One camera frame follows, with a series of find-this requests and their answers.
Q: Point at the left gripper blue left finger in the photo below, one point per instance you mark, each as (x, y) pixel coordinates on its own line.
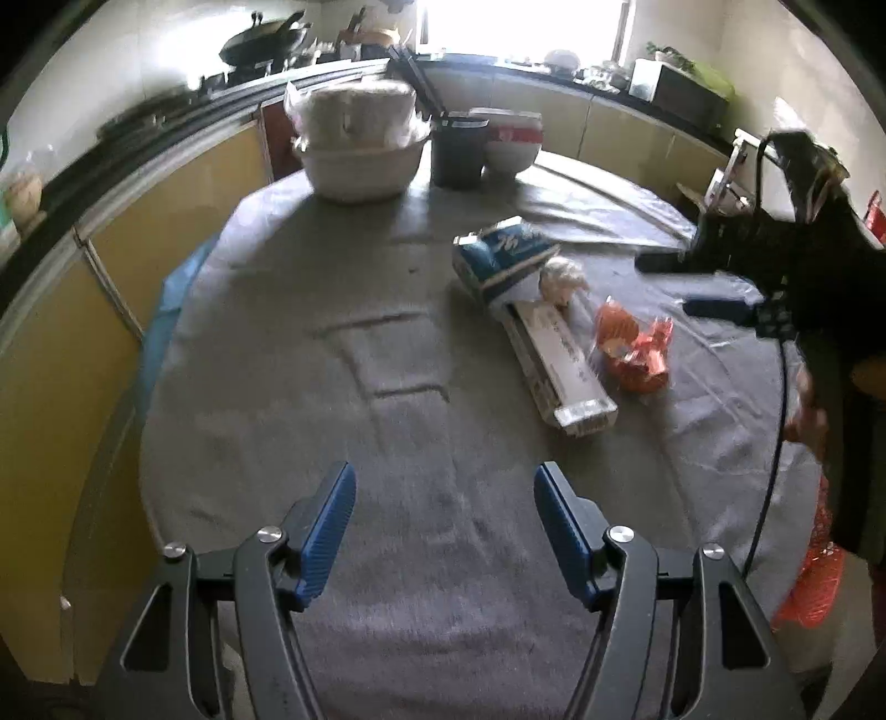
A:
(167, 660)

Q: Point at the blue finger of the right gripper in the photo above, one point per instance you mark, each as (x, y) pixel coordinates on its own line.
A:
(665, 261)
(738, 312)

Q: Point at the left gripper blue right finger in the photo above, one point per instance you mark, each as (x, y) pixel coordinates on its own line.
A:
(722, 662)

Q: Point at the white paper ball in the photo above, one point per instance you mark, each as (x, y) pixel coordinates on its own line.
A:
(560, 278)

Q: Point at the orange snack wrapper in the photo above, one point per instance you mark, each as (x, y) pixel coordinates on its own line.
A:
(635, 356)

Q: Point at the long white box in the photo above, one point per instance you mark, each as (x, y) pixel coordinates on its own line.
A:
(564, 388)

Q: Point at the blue tissue pack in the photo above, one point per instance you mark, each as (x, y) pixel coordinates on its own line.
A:
(491, 260)

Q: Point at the red plastic trash basket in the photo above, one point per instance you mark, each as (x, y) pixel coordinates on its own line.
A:
(811, 599)

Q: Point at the person's right hand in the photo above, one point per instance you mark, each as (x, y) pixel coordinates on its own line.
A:
(808, 424)

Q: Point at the microwave oven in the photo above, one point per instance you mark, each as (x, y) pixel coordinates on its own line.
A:
(699, 99)

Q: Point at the red white stacked bowls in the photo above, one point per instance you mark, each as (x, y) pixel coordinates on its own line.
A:
(514, 139)

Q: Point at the grey tablecloth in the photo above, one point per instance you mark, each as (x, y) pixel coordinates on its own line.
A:
(318, 332)

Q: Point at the black chopstick holder cup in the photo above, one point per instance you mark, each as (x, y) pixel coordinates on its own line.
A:
(458, 151)

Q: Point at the white covered bowl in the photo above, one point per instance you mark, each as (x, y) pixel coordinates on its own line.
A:
(357, 142)

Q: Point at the black wok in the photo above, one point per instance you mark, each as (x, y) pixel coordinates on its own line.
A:
(263, 42)

